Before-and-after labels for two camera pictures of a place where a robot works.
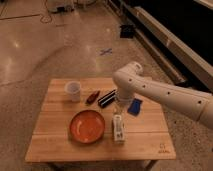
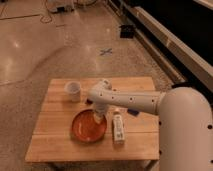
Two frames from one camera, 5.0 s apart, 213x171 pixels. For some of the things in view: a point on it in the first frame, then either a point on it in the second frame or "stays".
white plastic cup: x=74 y=89 stays
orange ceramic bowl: x=87 y=126 stays
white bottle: x=118 y=128 stays
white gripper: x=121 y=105 → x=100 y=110
